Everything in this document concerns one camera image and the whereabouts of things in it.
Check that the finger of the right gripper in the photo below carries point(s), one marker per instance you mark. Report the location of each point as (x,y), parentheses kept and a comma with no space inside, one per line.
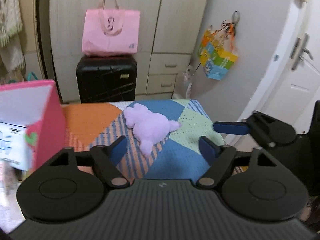
(233,128)

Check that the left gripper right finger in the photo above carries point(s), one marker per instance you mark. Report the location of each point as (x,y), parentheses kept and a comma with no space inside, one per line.
(219,159)

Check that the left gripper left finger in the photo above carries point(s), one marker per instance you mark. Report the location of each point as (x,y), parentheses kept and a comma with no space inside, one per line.
(105,160)

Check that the purple plush toy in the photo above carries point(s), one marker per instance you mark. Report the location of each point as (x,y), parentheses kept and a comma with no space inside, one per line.
(147,127)

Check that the white door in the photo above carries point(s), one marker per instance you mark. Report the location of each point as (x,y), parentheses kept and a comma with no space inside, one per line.
(291,95)

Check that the black suitcase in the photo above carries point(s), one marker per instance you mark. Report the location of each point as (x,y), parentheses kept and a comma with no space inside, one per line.
(106,79)

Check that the pink storage box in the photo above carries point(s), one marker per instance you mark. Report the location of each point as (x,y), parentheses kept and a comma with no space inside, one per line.
(36,106)

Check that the colourful gift bag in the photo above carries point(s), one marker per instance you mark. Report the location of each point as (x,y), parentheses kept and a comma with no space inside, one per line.
(217,50)

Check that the teal basket bag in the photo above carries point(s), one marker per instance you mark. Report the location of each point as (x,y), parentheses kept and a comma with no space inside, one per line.
(18,77)

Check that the pink tote bag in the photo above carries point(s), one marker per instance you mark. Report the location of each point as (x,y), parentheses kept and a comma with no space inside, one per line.
(109,32)

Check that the beige wardrobe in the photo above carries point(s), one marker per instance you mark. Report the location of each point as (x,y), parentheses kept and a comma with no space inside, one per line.
(159,34)

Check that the cream knitted cardigan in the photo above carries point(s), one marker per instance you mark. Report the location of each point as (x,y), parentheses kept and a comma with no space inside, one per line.
(11,22)

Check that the black clothes rack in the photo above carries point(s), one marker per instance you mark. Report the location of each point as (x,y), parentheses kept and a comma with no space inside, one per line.
(44,46)

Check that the silver door handle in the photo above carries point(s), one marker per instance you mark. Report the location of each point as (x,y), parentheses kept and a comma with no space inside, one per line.
(298,51)

